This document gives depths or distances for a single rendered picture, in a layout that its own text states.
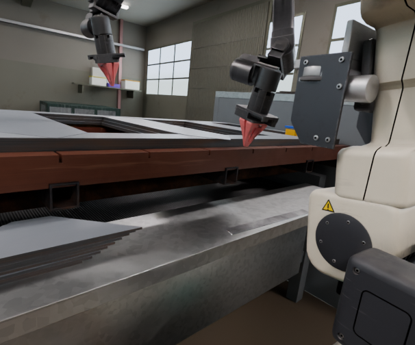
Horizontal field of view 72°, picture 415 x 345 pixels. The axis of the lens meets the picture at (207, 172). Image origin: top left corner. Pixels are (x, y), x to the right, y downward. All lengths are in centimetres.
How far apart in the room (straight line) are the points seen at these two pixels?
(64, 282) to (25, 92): 882
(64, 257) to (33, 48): 890
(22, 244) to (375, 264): 49
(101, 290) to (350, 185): 43
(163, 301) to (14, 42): 881
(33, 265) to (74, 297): 8
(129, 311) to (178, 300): 14
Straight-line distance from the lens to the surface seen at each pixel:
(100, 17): 102
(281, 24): 84
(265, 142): 100
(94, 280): 46
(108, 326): 73
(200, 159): 73
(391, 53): 58
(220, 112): 201
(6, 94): 919
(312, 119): 57
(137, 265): 49
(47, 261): 49
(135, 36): 1004
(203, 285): 85
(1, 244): 50
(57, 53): 936
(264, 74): 73
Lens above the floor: 93
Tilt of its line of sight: 13 degrees down
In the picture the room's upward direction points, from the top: 6 degrees clockwise
